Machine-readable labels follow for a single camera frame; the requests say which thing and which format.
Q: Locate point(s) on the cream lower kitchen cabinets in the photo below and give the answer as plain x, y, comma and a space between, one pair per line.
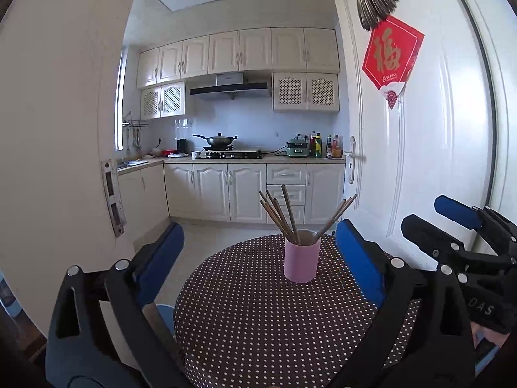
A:
210, 190

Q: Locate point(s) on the yellow-green bottle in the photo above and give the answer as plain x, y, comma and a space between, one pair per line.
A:
318, 147

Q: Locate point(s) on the cream upper kitchen cabinets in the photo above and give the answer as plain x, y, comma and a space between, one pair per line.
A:
242, 50

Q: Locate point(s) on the round polka dot table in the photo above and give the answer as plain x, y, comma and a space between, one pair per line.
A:
262, 323

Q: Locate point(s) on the green electric cooker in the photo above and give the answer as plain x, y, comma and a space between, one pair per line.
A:
298, 149

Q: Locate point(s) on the orange oil bottle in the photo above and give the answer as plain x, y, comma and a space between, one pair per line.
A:
337, 147

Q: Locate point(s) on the range hood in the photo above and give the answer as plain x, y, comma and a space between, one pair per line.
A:
230, 89

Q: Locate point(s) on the metal door strike plate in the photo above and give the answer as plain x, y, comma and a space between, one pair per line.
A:
113, 198

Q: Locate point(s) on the pink cup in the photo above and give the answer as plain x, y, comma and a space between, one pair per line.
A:
301, 262

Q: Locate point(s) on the red paper door decoration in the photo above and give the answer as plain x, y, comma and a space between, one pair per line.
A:
389, 54

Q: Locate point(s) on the cream lattice door cabinet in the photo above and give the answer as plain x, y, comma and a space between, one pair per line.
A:
305, 91
163, 100

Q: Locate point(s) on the gas stove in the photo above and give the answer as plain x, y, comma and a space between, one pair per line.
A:
234, 154

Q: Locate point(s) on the dark red-capped bottle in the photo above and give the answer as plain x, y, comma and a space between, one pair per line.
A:
313, 145

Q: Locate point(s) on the kitchen window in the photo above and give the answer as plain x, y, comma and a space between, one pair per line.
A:
120, 101

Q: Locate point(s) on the steel sink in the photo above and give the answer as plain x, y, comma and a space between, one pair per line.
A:
131, 163

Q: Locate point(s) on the light blue plastic object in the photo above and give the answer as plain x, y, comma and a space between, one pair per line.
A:
165, 315

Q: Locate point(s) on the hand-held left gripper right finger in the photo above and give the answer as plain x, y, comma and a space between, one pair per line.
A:
357, 258

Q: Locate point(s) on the red container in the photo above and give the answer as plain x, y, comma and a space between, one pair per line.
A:
167, 152

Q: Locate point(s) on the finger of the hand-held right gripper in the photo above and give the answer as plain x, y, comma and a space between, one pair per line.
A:
456, 208
424, 234

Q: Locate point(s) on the person's right hand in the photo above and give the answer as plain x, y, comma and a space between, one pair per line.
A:
494, 338

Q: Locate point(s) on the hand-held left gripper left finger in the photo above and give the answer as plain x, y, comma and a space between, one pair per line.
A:
161, 258

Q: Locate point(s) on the wall utensil rack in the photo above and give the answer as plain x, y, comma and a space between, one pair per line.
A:
133, 123

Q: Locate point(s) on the black wok with lid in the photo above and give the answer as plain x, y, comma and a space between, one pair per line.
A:
220, 141

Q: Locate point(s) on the cream cabinet drawer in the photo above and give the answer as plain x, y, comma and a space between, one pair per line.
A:
286, 173
299, 195
301, 215

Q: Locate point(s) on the cream kitchen cabinets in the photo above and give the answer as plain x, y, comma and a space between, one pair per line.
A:
210, 190
242, 50

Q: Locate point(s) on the dark sauce bottle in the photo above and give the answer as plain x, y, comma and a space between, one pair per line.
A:
328, 149

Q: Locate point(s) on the bunch of wooden chopsticks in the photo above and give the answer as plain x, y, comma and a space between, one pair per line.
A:
291, 230

